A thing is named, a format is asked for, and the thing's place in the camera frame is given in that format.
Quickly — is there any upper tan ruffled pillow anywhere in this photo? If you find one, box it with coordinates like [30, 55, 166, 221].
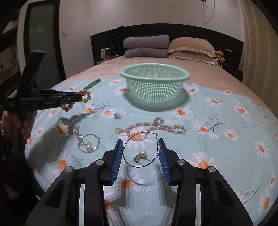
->
[168, 37, 215, 57]

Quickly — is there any daisy print blue cloth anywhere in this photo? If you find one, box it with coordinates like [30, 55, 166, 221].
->
[25, 78, 277, 225]

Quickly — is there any upper grey pillow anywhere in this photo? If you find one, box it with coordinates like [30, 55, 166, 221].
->
[123, 34, 169, 49]

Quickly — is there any white bedside device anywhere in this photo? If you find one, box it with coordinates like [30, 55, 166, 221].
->
[100, 48, 111, 61]

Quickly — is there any silver crystal drop earring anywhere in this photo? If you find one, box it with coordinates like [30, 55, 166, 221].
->
[73, 125, 83, 140]

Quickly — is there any person's left hand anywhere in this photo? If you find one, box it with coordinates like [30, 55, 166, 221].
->
[1, 111, 37, 145]

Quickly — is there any white hanging cable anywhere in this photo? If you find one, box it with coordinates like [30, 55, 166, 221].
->
[201, 0, 216, 25]

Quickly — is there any green plastic mesh basket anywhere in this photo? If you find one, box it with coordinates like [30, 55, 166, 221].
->
[120, 63, 190, 104]

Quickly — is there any dark glass door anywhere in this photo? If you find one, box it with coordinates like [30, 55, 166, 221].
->
[24, 1, 66, 88]

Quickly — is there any grey pillow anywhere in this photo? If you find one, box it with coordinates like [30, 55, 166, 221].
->
[123, 34, 169, 49]
[124, 48, 168, 58]

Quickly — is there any tan ruffled pillow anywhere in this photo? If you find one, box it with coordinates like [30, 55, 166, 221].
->
[168, 37, 215, 57]
[169, 51, 218, 66]

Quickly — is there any hoop earring with pearl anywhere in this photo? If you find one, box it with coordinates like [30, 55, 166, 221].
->
[122, 131, 161, 168]

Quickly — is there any lower tan ruffled pillow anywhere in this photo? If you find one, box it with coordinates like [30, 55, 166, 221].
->
[169, 51, 218, 66]

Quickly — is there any lower grey pillow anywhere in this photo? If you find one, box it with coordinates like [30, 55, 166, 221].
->
[124, 48, 168, 58]

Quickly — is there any tan bedspread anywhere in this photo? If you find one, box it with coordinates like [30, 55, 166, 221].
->
[66, 57, 266, 107]

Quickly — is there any black headboard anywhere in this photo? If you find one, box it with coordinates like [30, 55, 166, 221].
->
[90, 23, 244, 83]

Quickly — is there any brown teddy bear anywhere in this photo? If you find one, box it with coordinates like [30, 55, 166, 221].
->
[215, 50, 225, 64]

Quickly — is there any pink bead necklace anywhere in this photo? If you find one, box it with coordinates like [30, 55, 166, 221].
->
[115, 116, 187, 139]

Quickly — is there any cream curtain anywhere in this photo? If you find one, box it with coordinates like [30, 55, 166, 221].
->
[238, 1, 277, 115]

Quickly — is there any small silver crystal earring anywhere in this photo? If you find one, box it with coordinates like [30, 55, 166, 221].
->
[114, 112, 122, 120]

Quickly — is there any orange bead bracelet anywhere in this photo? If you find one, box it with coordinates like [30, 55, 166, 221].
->
[60, 89, 92, 113]

